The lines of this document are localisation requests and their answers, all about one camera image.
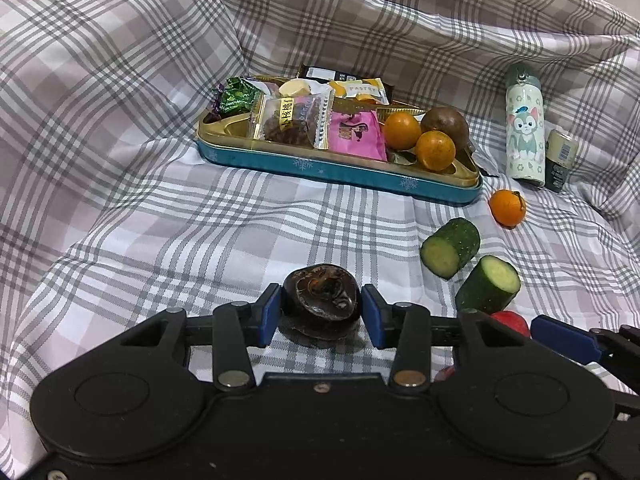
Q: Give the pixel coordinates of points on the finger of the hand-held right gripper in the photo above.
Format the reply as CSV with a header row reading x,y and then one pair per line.
x,y
565,342

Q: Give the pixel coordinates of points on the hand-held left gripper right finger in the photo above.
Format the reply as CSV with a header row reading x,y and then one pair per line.
x,y
374,315

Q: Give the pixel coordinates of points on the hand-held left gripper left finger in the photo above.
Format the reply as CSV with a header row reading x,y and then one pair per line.
x,y
270,315

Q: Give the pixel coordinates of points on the dark water chestnut with stem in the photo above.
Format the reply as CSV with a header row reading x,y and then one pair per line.
x,y
322,305

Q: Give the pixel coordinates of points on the green cucumber piece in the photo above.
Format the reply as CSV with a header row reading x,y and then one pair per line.
x,y
487,285
450,247

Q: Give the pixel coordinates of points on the mandarin with stem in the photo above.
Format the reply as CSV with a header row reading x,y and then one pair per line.
x,y
506,207

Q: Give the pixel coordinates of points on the teal tin snack tray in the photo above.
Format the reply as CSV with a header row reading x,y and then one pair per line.
x,y
325,170

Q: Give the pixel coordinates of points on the small orange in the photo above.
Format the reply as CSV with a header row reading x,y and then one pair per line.
x,y
435,150
401,130

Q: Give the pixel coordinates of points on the pink snack packet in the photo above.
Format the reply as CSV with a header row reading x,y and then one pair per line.
x,y
357,135

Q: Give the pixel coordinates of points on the green can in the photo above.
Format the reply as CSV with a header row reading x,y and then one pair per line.
x,y
560,160

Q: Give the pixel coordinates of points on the clear brown pastry packet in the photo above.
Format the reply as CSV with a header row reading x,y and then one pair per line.
x,y
292,119

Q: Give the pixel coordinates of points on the brown kiwi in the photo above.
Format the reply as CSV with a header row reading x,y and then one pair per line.
x,y
447,120

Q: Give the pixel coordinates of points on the grey plaid blanket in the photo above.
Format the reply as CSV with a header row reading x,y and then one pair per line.
x,y
125,160

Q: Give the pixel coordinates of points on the white cartoon bottle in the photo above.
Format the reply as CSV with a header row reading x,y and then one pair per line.
x,y
524,125

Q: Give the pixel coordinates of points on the green candy wrapper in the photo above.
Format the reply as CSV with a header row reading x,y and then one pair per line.
x,y
237,95

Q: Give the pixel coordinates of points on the yellow pastry packet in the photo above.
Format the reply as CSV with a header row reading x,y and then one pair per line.
x,y
360,91

